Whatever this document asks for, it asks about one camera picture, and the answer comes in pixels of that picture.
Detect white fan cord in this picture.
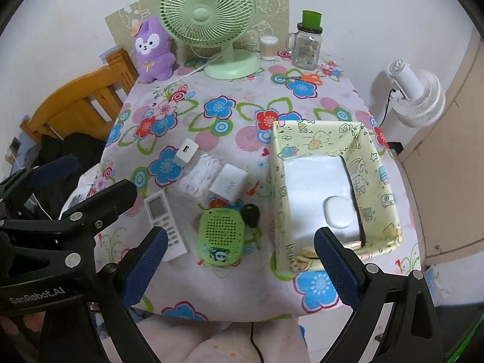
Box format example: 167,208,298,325
153,54,224,93

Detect white oval case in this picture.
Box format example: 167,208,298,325
323,195,358,229

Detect person's pink clothing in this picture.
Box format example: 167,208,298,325
130,312,307,363

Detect purple plush toy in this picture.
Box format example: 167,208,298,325
130,15,178,83

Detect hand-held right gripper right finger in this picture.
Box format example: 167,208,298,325
315,227,443,363

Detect white cord bundle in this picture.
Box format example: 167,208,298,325
178,154,224,205

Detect cotton swab jar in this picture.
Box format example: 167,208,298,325
259,35,280,61

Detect black key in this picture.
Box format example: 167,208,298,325
242,203,261,250

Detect green desk fan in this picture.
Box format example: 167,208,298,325
159,0,262,81

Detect floral tablecloth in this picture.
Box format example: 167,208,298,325
57,51,422,324

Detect white remote control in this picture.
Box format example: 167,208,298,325
144,191,190,262

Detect yellow printed fabric storage box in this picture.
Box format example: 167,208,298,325
269,119,403,276

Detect dark clothing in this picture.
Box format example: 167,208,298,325
28,132,108,220

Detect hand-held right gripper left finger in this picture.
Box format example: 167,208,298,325
40,227,169,363

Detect small white USB charger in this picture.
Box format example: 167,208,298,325
173,139,198,167

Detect orange scissors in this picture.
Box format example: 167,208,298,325
285,73,324,86

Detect white standing fan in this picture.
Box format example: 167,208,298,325
370,59,447,144

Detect beige wooden cabinet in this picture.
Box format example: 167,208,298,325
397,26,484,269

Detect white printed cloth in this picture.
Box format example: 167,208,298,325
60,181,95,220

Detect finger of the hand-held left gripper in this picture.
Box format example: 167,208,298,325
0,180,139,269
0,154,79,216

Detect green speaker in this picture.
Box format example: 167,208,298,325
197,198,261,267

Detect glass jar with green lid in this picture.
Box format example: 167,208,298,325
285,9,324,70

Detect black fan cable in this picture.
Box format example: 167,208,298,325
378,89,396,127

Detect printed cardboard board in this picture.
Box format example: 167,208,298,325
105,0,292,65

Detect white power adapter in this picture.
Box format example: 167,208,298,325
209,164,249,202

